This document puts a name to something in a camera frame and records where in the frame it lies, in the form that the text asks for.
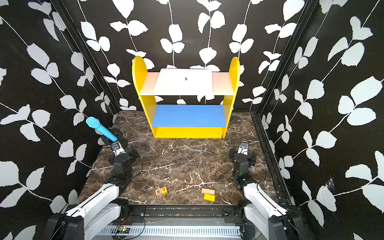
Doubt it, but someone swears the blue toy microphone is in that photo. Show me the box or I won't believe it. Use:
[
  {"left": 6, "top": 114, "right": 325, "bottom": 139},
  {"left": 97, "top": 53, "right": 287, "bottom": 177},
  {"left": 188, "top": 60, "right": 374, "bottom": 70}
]
[{"left": 86, "top": 117, "right": 118, "bottom": 143}]

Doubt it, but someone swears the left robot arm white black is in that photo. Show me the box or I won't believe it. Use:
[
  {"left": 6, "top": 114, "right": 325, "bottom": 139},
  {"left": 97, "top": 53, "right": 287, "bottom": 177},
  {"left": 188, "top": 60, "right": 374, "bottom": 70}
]
[{"left": 42, "top": 149, "right": 140, "bottom": 240}]

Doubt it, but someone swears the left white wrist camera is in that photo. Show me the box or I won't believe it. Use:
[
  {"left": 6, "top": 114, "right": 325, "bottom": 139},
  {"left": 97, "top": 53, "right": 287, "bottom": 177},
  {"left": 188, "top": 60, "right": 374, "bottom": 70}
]
[{"left": 110, "top": 142, "right": 125, "bottom": 157}]

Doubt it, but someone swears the yellow flat block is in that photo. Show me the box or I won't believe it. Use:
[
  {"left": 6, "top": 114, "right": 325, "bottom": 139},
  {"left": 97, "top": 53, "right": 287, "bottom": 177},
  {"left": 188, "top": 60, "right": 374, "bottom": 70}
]
[{"left": 204, "top": 194, "right": 216, "bottom": 202}]

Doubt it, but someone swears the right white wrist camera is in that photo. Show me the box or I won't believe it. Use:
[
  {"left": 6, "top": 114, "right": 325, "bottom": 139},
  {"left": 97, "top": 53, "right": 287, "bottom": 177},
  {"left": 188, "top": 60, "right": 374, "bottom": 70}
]
[{"left": 238, "top": 141, "right": 248, "bottom": 156}]

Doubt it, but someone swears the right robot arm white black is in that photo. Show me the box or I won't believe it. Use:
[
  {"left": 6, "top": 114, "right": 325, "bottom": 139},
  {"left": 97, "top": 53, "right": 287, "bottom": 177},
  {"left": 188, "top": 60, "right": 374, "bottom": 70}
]
[{"left": 229, "top": 142, "right": 311, "bottom": 240}]

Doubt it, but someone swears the yellow number 6 block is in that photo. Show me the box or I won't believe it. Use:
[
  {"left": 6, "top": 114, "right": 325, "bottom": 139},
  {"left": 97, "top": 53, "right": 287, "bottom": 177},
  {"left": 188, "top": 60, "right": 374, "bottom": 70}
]
[{"left": 161, "top": 187, "right": 168, "bottom": 195}]

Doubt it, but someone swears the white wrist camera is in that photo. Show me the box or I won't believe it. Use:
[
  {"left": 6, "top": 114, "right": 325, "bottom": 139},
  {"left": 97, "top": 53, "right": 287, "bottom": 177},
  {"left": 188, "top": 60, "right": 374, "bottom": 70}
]
[
  {"left": 110, "top": 142, "right": 125, "bottom": 157},
  {"left": 238, "top": 141, "right": 248, "bottom": 156}
]

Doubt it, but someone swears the tan wooden flat block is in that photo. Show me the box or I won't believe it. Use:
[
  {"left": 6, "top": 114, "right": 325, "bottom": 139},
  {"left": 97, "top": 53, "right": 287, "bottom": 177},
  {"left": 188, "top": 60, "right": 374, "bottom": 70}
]
[{"left": 201, "top": 188, "right": 216, "bottom": 196}]

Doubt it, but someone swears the small circuit board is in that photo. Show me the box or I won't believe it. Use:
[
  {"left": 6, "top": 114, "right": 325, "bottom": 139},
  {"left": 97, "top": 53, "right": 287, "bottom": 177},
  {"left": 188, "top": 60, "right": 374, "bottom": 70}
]
[{"left": 113, "top": 226, "right": 130, "bottom": 235}]

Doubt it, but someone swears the yellow shelf with blue board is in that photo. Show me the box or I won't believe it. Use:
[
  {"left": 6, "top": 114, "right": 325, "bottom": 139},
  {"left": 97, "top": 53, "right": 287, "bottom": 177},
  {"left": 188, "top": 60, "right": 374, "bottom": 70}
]
[{"left": 132, "top": 57, "right": 241, "bottom": 139}]

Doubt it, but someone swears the white slotted cable duct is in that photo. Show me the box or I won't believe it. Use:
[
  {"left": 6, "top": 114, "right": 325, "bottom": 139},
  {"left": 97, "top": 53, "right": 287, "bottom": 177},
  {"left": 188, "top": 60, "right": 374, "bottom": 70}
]
[{"left": 97, "top": 226, "right": 241, "bottom": 238}]

